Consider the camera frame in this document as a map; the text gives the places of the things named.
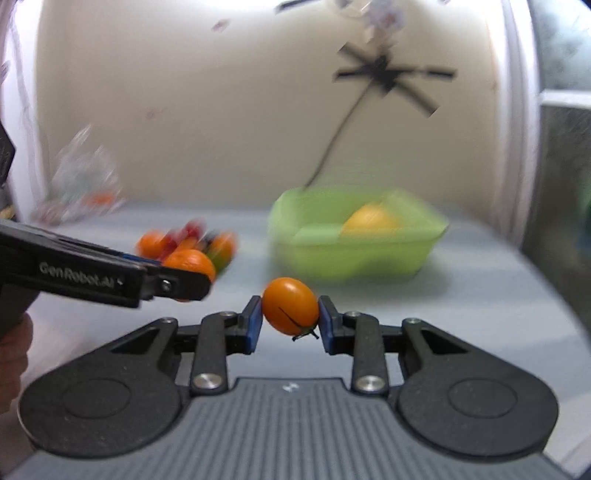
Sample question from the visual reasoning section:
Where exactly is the orange cherry tomato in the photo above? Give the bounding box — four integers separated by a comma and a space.
262, 277, 320, 341

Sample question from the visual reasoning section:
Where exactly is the large yellow orange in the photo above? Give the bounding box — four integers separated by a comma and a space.
341, 203, 402, 236

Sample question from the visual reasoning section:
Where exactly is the left hand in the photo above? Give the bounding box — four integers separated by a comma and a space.
0, 313, 33, 415

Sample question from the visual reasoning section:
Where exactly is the orange tomato at left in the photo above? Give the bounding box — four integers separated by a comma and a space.
135, 230, 168, 260

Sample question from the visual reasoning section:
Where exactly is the red cherry tomato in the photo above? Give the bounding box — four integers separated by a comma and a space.
181, 220, 205, 239

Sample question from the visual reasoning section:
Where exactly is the small orange tomato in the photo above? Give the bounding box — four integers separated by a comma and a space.
207, 231, 238, 270

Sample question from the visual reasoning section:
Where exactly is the clear plastic bag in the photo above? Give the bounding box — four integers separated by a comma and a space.
32, 124, 125, 225

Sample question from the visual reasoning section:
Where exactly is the green plastic basin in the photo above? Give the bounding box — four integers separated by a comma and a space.
269, 187, 449, 282

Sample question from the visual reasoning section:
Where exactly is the frosted glass door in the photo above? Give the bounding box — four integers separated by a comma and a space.
494, 1, 590, 324

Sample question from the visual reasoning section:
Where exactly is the black tape cross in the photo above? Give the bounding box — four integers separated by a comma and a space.
334, 43, 458, 117

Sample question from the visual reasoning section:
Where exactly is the black cable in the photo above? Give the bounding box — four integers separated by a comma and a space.
303, 87, 376, 190

